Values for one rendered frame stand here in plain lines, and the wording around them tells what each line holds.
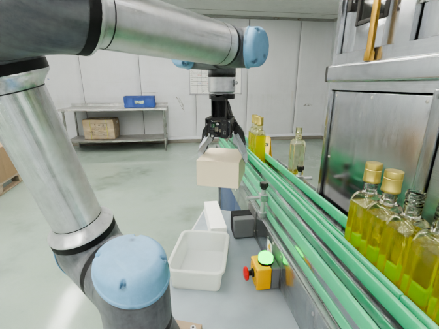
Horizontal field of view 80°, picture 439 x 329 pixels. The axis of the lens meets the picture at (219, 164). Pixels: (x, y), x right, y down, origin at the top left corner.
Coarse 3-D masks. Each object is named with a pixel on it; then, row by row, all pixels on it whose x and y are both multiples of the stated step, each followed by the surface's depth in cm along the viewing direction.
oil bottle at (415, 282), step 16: (416, 240) 45; (432, 240) 43; (416, 256) 45; (432, 256) 42; (416, 272) 46; (432, 272) 43; (400, 288) 49; (416, 288) 46; (432, 288) 43; (416, 304) 46
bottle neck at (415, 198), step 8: (408, 192) 48; (416, 192) 49; (424, 192) 47; (408, 200) 48; (416, 200) 47; (424, 200) 47; (408, 208) 48; (416, 208) 47; (408, 216) 48; (416, 216) 48
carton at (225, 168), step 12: (204, 156) 77; (216, 156) 77; (228, 156) 77; (240, 156) 77; (204, 168) 73; (216, 168) 73; (228, 168) 72; (240, 168) 75; (204, 180) 74; (216, 180) 74; (228, 180) 73; (240, 180) 77
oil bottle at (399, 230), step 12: (396, 216) 50; (384, 228) 52; (396, 228) 49; (408, 228) 47; (420, 228) 47; (384, 240) 52; (396, 240) 49; (408, 240) 47; (384, 252) 52; (396, 252) 49; (384, 264) 52; (396, 264) 50; (396, 276) 50
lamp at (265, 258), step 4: (260, 252) 78; (264, 252) 77; (268, 252) 77; (260, 256) 76; (264, 256) 76; (268, 256) 76; (272, 256) 77; (260, 260) 76; (264, 260) 75; (268, 260) 75; (272, 260) 76; (260, 264) 76; (264, 264) 75; (268, 264) 75
